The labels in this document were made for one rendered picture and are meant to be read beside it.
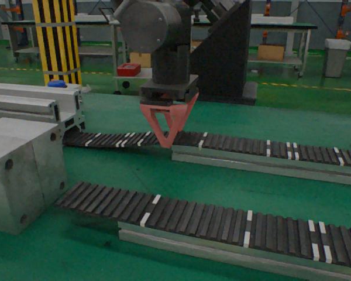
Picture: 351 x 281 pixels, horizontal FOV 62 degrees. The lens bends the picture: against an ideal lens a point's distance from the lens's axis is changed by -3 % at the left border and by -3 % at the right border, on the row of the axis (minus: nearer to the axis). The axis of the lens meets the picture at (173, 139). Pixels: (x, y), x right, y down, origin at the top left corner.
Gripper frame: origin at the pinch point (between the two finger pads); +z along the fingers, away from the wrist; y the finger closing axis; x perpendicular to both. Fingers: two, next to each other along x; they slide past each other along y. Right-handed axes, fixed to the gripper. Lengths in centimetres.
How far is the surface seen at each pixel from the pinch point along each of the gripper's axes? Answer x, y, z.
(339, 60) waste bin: 128, -476, 50
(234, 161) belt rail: 10.5, 1.4, 2.3
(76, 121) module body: -19.3, -2.4, 0.4
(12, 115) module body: -27.3, 4.8, -2.5
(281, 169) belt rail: 17.5, 2.0, 2.3
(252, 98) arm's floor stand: 11.3, -39.2, 3.5
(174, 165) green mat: 1.6, 3.4, 3.4
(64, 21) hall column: -205, -261, -7
